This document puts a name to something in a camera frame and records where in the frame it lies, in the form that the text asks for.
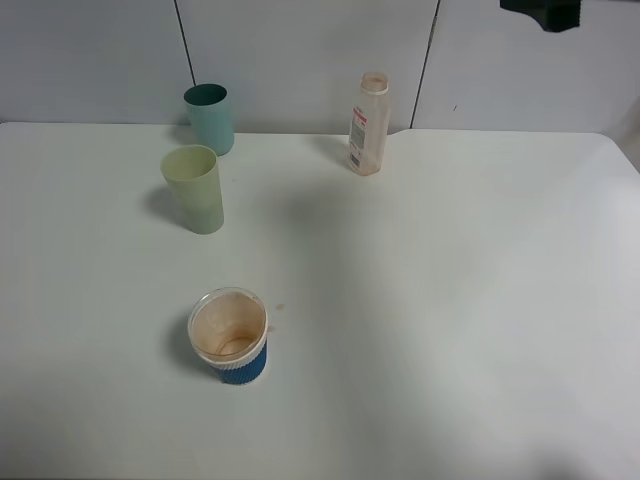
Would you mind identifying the clear plastic drink bottle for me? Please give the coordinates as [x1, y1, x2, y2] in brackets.
[348, 72, 391, 176]

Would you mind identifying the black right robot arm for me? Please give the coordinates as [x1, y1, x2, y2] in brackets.
[500, 0, 582, 33]

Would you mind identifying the glass cup with blue sleeve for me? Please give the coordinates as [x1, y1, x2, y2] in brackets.
[187, 287, 269, 385]

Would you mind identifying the pale yellow plastic cup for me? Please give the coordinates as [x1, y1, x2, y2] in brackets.
[161, 145, 224, 235]

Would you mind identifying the teal plastic cup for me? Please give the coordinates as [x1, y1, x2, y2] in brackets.
[183, 84, 234, 156]

